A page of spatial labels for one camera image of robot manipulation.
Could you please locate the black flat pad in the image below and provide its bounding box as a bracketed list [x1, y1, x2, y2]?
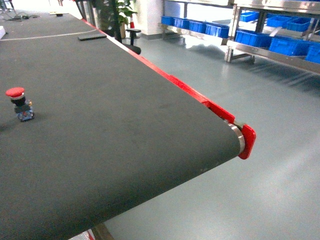
[77, 33, 107, 42]

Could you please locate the green potted plant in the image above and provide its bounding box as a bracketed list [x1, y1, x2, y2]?
[115, 0, 137, 39]

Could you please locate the red mushroom push button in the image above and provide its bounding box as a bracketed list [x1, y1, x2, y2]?
[5, 87, 35, 122]

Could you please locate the steel flow rack shelf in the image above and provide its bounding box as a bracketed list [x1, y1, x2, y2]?
[158, 0, 320, 75]

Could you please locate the red conveyor end cap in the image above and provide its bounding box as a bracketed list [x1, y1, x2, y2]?
[238, 124, 257, 160]

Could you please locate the black office chair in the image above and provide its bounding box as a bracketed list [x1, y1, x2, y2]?
[109, 0, 142, 55]

